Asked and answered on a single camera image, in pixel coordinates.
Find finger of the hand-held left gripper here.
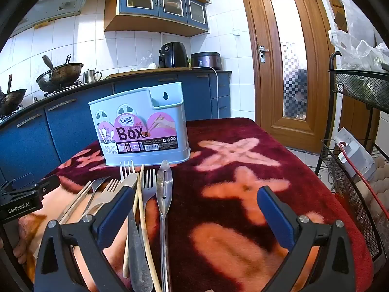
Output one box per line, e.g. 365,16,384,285
29,175,60,198
1,173,35,191

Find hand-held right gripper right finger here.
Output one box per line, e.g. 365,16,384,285
256,185,357,292

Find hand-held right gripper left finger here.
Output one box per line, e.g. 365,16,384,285
33,185,136,292

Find beige chopstick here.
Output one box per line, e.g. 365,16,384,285
58,181,92,223
62,185,92,224

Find steel table knife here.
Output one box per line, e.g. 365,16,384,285
118,173,153,292

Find steel slotted utensil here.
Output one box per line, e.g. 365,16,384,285
156,160,174,292

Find light blue utensil holder box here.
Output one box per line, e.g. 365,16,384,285
88,82,191,167

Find person's left hand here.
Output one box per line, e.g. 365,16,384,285
12,217,33,268

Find blue base cabinets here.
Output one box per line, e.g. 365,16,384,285
0,70,233,186

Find small blackened wok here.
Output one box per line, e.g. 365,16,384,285
0,74,27,117

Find gas stove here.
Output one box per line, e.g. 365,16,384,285
44,82,82,98

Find white power strip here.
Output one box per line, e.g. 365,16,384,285
334,127,376,178

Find large blackened wok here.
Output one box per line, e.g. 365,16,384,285
36,54,84,93

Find wooden door with glass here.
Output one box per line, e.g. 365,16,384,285
239,0,335,154

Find pile of eggs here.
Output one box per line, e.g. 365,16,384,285
349,158,389,235

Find steel kettle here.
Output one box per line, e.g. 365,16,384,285
82,68,102,84

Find wooden cutting board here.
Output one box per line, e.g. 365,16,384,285
105,67,189,79

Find clear plastic bag with bowls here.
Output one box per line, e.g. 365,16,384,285
134,53,159,70

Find black air fryer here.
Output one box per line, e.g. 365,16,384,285
158,42,189,69

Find dark rice cooker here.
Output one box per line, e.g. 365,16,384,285
190,52,221,70

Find clear plastic bag of vegetables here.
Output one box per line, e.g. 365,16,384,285
328,29,389,73

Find white plastic bag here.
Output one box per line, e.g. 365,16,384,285
342,0,377,41

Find wooden niche shelf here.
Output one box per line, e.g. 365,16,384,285
318,0,347,34

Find red cable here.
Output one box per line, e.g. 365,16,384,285
340,142,389,219

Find white power cable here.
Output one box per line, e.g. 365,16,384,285
210,67,220,119

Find black wire rack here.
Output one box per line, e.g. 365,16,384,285
314,52,389,268

